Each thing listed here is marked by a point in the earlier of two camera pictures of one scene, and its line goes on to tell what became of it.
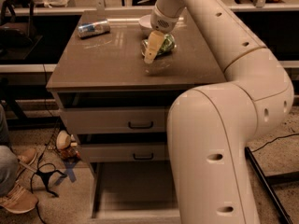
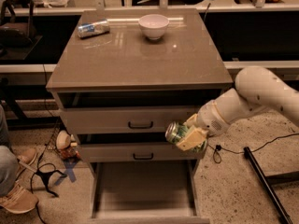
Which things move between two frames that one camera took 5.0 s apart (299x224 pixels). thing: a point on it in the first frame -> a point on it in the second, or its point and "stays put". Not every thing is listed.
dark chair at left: [17, 39] stays put
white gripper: [161, 24] -> [209, 118]
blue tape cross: [68, 169] stays put
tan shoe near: [19, 200] stays put
